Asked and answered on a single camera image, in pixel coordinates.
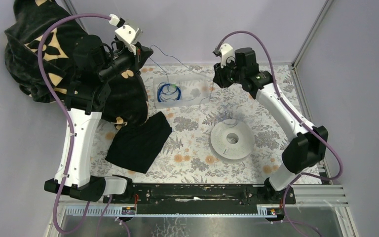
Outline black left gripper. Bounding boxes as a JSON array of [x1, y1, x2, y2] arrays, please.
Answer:
[[94, 40, 151, 82]]

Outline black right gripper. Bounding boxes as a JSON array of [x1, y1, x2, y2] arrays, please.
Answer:
[[212, 57, 244, 89]]

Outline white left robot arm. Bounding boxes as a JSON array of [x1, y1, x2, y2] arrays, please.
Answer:
[[44, 35, 153, 203]]

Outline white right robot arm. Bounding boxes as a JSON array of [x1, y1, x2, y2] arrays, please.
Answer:
[[213, 43, 328, 203]]

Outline white perforated spool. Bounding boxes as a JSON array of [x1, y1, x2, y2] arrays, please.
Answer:
[[209, 119, 255, 163]]

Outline black folded cloth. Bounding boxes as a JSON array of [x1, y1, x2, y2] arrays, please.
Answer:
[[105, 112, 172, 174]]

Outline black patterned plush blanket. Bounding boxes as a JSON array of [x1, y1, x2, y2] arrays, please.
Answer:
[[4, 0, 149, 129]]

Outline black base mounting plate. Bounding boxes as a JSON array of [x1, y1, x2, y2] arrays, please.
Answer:
[[103, 182, 296, 215]]

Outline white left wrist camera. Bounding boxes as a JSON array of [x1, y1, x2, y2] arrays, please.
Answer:
[[109, 14, 143, 56]]

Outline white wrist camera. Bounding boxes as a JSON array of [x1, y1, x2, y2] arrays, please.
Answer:
[[109, 14, 143, 56], [213, 43, 235, 68]]

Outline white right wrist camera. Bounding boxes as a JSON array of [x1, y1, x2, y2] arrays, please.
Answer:
[[213, 43, 235, 68]]

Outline coiled blue cable green tie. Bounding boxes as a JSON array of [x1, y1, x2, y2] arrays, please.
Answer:
[[156, 82, 182, 103]]

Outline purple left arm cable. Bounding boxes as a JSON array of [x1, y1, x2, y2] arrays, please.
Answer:
[[37, 13, 120, 236]]

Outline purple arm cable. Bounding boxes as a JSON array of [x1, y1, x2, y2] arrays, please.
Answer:
[[216, 30, 344, 237], [37, 13, 120, 236]]

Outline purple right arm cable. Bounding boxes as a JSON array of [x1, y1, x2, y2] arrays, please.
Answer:
[[216, 30, 344, 237]]

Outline aluminium frame rails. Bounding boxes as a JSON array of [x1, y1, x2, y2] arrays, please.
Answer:
[[46, 183, 358, 237]]

